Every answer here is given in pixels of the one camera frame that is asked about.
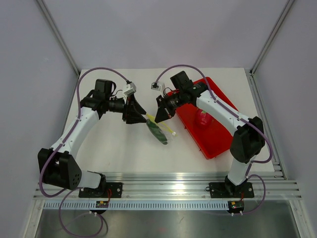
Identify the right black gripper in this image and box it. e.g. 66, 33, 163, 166
156, 90, 185, 123

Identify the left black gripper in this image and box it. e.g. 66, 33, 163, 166
105, 94, 147, 124

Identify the green cucumber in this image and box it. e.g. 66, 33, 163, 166
146, 119, 168, 145

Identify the clear zip top bag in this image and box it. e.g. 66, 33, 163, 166
146, 114, 178, 143

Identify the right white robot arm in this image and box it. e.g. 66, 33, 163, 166
155, 71, 265, 197

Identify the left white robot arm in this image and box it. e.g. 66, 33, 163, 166
38, 79, 147, 197

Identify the pink dragon fruit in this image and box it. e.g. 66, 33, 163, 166
195, 109, 214, 129

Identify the red plastic tray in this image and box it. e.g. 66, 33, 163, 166
164, 77, 237, 160

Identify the left small circuit board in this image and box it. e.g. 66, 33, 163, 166
96, 201, 109, 208

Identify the small circuit board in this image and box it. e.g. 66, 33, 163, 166
96, 201, 109, 208
228, 200, 245, 211

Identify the right small circuit board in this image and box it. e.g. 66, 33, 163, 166
228, 200, 245, 211

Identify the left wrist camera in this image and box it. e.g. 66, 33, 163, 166
122, 82, 137, 97

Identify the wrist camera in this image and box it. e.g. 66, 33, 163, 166
122, 82, 137, 97
151, 82, 165, 96

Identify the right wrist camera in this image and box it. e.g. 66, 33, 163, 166
151, 82, 165, 96

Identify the aluminium mounting rail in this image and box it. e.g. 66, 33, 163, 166
33, 172, 303, 201

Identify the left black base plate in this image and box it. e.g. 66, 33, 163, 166
78, 182, 123, 198

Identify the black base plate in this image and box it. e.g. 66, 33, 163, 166
206, 182, 255, 199
78, 182, 123, 198

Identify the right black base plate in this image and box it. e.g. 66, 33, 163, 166
206, 182, 255, 199

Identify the white slotted cable duct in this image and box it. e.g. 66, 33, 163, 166
44, 200, 228, 211

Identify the left aluminium frame post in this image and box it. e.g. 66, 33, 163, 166
35, 0, 80, 77

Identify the aluminium frame post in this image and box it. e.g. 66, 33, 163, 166
250, 0, 297, 76
35, 0, 80, 77

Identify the right aluminium frame post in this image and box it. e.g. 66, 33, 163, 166
250, 0, 297, 76

